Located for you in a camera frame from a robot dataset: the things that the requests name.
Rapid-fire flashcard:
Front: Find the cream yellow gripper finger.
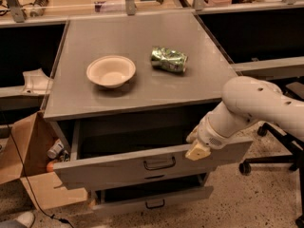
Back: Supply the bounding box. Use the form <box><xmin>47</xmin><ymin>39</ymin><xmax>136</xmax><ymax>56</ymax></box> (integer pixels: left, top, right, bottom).
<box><xmin>185</xmin><ymin>141</ymin><xmax>211</xmax><ymax>161</ymax></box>

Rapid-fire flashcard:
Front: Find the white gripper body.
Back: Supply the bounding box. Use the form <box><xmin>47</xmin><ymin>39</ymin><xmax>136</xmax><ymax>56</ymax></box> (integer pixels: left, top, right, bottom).
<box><xmin>186</xmin><ymin>111</ymin><xmax>235</xmax><ymax>150</ymax></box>

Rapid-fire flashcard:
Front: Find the grey top drawer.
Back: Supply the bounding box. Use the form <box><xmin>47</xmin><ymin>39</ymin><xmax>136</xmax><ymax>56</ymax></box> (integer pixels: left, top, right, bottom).
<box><xmin>54</xmin><ymin>117</ymin><xmax>252</xmax><ymax>190</ymax></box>

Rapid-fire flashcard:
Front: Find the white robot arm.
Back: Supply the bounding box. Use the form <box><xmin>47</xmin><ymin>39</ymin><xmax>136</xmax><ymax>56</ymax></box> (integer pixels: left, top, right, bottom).
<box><xmin>185</xmin><ymin>76</ymin><xmax>304</xmax><ymax>161</ymax></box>

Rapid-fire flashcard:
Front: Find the grey drawer cabinet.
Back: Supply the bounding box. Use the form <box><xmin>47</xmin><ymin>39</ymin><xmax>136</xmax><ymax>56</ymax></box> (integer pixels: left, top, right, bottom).
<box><xmin>40</xmin><ymin>10</ymin><xmax>254</xmax><ymax>217</ymax></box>

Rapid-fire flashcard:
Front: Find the grey bottom drawer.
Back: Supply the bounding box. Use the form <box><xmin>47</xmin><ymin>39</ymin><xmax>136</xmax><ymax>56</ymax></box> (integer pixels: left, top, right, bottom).
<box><xmin>92</xmin><ymin>173</ymin><xmax>214</xmax><ymax>217</ymax></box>

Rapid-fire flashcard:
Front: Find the crushed green can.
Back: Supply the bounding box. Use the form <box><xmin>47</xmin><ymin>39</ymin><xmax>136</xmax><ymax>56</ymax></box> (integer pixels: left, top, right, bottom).
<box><xmin>150</xmin><ymin>47</ymin><xmax>188</xmax><ymax>73</ymax></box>

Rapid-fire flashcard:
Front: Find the black office chair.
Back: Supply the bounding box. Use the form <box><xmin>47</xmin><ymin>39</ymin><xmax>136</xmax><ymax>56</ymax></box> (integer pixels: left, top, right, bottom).
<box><xmin>238</xmin><ymin>81</ymin><xmax>304</xmax><ymax>228</ymax></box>

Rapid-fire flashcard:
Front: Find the beige paper bowl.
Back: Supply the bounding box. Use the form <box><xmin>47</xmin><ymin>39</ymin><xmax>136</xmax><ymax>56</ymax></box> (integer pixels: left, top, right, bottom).
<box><xmin>86</xmin><ymin>56</ymin><xmax>136</xmax><ymax>88</ymax></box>

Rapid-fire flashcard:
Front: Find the white plastic bottle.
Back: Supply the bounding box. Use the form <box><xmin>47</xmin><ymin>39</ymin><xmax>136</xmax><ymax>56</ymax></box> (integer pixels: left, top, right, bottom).
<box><xmin>47</xmin><ymin>140</ymin><xmax>64</xmax><ymax>159</ymax></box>

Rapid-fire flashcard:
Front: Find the orange fruit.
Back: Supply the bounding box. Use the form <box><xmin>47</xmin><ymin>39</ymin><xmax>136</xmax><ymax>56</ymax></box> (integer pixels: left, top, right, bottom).
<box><xmin>47</xmin><ymin>160</ymin><xmax>57</xmax><ymax>173</ymax></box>

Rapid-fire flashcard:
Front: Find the brown cardboard box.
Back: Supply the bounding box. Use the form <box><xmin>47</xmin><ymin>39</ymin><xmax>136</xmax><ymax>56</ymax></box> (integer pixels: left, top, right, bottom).
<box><xmin>0</xmin><ymin>112</ymin><xmax>88</xmax><ymax>210</ymax></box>

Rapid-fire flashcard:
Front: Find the white curved plastic part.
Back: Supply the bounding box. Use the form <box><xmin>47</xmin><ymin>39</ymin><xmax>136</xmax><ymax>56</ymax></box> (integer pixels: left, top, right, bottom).
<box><xmin>22</xmin><ymin>68</ymin><xmax>53</xmax><ymax>95</ymax></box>

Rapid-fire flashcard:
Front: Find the white shoe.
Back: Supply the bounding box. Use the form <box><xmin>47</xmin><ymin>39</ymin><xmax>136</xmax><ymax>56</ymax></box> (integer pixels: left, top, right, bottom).
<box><xmin>13</xmin><ymin>212</ymin><xmax>35</xmax><ymax>228</ymax></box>

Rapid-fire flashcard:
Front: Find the handheld tool on desk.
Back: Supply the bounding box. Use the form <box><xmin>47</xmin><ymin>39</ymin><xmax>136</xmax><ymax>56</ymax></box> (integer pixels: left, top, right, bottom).
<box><xmin>29</xmin><ymin>0</ymin><xmax>48</xmax><ymax>17</ymax></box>

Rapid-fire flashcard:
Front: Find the black floor cable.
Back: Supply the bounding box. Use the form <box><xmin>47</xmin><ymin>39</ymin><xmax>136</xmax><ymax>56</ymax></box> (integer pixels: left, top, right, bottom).
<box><xmin>0</xmin><ymin>104</ymin><xmax>75</xmax><ymax>228</ymax></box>

